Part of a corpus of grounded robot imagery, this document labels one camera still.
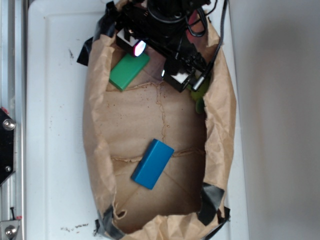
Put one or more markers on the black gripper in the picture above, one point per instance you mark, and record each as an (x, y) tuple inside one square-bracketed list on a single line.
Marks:
[(163, 25)]

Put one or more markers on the green rectangular block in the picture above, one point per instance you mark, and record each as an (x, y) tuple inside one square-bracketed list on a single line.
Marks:
[(126, 70)]

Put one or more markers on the blue rectangular block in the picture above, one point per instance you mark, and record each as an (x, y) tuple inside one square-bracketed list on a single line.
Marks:
[(152, 164)]

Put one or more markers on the green plush frog toy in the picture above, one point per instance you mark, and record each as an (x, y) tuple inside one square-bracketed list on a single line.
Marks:
[(198, 96)]

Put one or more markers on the brown paper bag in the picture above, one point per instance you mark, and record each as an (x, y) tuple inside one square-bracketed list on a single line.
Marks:
[(187, 202)]

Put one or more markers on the white plastic tray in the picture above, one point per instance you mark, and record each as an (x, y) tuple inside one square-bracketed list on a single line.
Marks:
[(58, 199)]

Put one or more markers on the metal frame rail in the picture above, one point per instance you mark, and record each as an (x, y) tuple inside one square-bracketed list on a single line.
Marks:
[(13, 79)]

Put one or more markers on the black metal bracket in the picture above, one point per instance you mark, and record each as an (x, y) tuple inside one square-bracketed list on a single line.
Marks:
[(7, 146)]

